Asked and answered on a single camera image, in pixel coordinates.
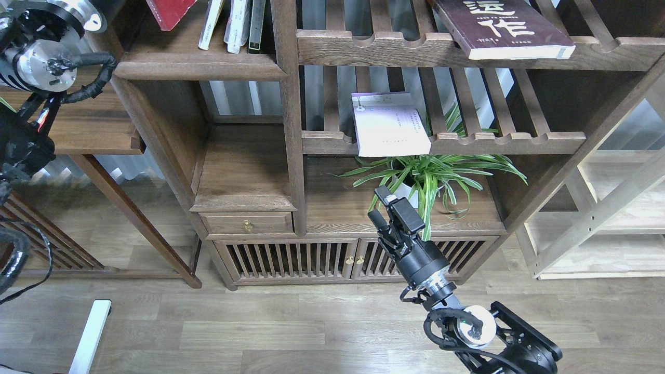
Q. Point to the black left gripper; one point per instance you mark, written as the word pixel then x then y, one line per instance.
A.
pixel 82 16

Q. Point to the dark wooden bookshelf unit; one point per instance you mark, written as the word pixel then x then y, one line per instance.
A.
pixel 262 137

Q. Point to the light wooden shelf frame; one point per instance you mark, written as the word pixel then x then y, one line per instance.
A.
pixel 606 219

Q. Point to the white metal post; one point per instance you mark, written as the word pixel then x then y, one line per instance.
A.
pixel 90 338

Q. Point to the green spider plant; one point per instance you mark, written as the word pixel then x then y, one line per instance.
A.
pixel 447 177

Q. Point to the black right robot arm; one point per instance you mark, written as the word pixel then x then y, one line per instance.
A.
pixel 493 340

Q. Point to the red paperback book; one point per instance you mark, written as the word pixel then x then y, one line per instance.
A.
pixel 168 13

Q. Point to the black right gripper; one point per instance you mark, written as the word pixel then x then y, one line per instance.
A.
pixel 420 262

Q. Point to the white plant pot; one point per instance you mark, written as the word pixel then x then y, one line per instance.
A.
pixel 402 192

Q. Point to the dark slatted wooden rack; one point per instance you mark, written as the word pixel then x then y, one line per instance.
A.
pixel 67 255

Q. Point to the dark maroon book chinese title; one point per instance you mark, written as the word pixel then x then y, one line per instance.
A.
pixel 502 30

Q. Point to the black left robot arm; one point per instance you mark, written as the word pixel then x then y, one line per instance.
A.
pixel 37 40

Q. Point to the white lavender paperback book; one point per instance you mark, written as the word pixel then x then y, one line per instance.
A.
pixel 388 124

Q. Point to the cream spine upright book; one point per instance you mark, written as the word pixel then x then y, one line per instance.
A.
pixel 213 12

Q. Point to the black spine upright book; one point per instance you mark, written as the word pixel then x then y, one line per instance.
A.
pixel 258 9

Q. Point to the dark wooden side table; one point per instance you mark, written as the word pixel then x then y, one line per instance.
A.
pixel 101 126

